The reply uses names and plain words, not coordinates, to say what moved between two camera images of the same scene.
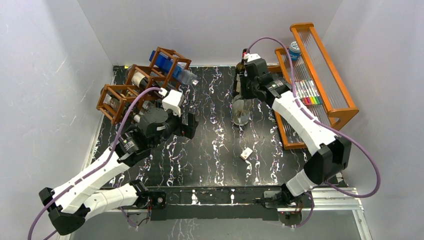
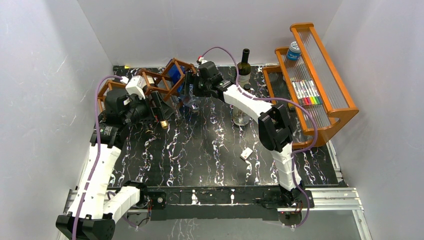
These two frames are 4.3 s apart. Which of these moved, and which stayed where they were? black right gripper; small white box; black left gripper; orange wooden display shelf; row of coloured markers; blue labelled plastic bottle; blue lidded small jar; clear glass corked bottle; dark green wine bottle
Moved: blue labelled plastic bottle; black right gripper; black left gripper
Stayed: dark green wine bottle; clear glass corked bottle; orange wooden display shelf; small white box; blue lidded small jar; row of coloured markers
